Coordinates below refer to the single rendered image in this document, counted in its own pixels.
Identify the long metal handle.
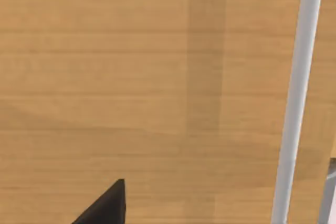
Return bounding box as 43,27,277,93
270,0,336,224

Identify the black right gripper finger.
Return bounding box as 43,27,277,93
71,178,128,224

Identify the wooden door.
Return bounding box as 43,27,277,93
0,0,336,224

